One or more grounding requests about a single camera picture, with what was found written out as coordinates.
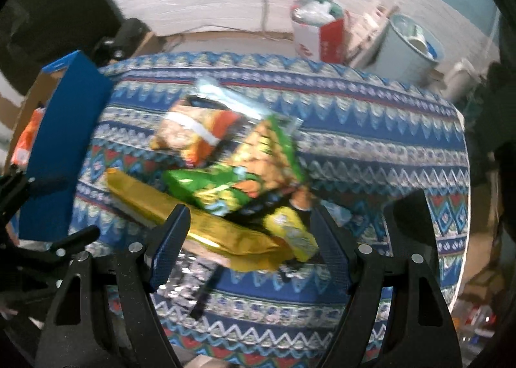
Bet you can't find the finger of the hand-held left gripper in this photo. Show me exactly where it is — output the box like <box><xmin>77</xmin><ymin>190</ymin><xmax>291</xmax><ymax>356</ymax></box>
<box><xmin>24</xmin><ymin>226</ymin><xmax>101</xmax><ymax>268</ymax></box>
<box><xmin>0</xmin><ymin>172</ymin><xmax>35</xmax><ymax>224</ymax></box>

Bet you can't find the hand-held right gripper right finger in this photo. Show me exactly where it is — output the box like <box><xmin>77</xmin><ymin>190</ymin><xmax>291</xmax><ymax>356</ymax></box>
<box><xmin>314</xmin><ymin>204</ymin><xmax>462</xmax><ymax>368</ymax></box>

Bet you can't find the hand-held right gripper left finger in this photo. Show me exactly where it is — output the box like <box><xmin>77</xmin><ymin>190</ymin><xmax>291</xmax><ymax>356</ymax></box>
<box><xmin>38</xmin><ymin>204</ymin><xmax>191</xmax><ymax>368</ymax></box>

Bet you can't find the small yellow snack packet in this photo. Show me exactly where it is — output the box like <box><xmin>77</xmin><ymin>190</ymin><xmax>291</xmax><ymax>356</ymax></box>
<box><xmin>262</xmin><ymin>207</ymin><xmax>320</xmax><ymax>262</ymax></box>

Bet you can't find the long gold snack packet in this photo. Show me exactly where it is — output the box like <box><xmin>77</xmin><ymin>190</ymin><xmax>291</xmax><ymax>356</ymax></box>
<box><xmin>105</xmin><ymin>168</ymin><xmax>289</xmax><ymax>272</ymax></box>

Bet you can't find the orange red snack packet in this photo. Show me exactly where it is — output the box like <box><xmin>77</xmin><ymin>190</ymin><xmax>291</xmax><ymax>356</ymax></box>
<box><xmin>11</xmin><ymin>108</ymin><xmax>45</xmax><ymax>169</ymax></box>

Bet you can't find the cardboard box with blue rim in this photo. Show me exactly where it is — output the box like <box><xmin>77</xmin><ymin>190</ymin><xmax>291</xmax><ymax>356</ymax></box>
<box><xmin>8</xmin><ymin>50</ymin><xmax>114</xmax><ymax>242</ymax></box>

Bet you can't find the orange printed snack packet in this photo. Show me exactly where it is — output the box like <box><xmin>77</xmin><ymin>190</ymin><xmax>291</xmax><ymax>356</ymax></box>
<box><xmin>150</xmin><ymin>96</ymin><xmax>243</xmax><ymax>167</ymax></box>

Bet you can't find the green bean snack packet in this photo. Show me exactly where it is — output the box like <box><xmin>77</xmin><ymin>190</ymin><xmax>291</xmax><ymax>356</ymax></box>
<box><xmin>163</xmin><ymin>114</ymin><xmax>307</xmax><ymax>217</ymax></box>

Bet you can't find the blue patterned tablecloth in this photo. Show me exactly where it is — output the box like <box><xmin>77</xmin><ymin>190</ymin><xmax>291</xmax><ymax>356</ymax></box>
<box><xmin>68</xmin><ymin>51</ymin><xmax>470</xmax><ymax>366</ymax></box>

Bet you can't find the clear plastic snack packet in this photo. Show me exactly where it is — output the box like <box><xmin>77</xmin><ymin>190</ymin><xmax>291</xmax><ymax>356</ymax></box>
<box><xmin>193</xmin><ymin>78</ymin><xmax>299</xmax><ymax>131</ymax></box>

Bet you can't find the black cylindrical device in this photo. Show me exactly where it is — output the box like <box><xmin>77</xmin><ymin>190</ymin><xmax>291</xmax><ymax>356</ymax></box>
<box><xmin>94</xmin><ymin>18</ymin><xmax>148</xmax><ymax>60</ymax></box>

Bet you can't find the small cardboard box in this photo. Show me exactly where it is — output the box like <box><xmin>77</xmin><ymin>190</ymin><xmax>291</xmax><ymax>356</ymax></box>
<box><xmin>133</xmin><ymin>31</ymin><xmax>170</xmax><ymax>56</ymax></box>

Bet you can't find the grey trash bin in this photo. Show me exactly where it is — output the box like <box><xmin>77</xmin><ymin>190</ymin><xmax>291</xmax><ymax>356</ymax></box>
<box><xmin>373</xmin><ymin>13</ymin><xmax>440</xmax><ymax>84</ymax></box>

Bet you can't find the red and white carton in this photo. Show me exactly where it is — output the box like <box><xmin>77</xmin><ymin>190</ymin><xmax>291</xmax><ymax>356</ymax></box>
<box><xmin>291</xmin><ymin>9</ymin><xmax>349</xmax><ymax>64</ymax></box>

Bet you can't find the white flat carton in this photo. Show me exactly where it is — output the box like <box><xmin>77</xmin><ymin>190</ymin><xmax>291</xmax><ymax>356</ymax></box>
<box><xmin>347</xmin><ymin>0</ymin><xmax>400</xmax><ymax>66</ymax></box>

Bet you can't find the white cup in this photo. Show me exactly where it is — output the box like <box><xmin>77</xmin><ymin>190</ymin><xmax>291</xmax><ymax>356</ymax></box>
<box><xmin>407</xmin><ymin>35</ymin><xmax>434</xmax><ymax>56</ymax></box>

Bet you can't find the green white plastic wrap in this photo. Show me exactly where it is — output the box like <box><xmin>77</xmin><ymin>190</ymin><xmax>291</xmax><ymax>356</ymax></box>
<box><xmin>292</xmin><ymin>0</ymin><xmax>343</xmax><ymax>26</ymax></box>

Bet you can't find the grey cable with plug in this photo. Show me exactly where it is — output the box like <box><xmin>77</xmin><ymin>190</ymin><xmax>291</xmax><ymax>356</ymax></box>
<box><xmin>258</xmin><ymin>0</ymin><xmax>272</xmax><ymax>31</ymax></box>

